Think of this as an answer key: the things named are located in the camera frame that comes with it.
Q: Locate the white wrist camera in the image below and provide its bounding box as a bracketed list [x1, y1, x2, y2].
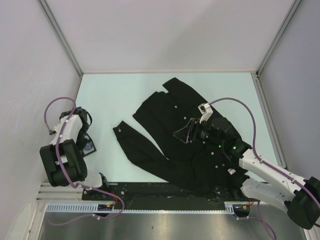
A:
[48, 112, 69, 135]
[198, 102, 213, 124]

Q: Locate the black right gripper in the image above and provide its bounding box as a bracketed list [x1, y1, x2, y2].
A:
[173, 117, 223, 148]

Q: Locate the aluminium frame rail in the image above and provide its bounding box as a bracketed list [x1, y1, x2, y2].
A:
[36, 182, 83, 203]

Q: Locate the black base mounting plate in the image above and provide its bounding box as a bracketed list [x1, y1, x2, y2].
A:
[82, 181, 253, 202]

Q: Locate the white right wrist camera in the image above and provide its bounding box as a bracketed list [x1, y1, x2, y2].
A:
[198, 102, 213, 124]

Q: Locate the black button-up shirt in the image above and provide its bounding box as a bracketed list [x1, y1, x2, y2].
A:
[113, 77, 249, 194]

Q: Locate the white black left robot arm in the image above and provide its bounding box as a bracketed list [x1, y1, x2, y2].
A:
[39, 107, 111, 200]

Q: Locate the white slotted cable duct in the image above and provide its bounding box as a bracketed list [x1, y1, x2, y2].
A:
[46, 202, 234, 215]

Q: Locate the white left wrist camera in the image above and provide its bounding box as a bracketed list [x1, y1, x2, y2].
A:
[48, 112, 69, 135]

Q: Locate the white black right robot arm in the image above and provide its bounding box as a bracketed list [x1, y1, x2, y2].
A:
[173, 117, 320, 230]

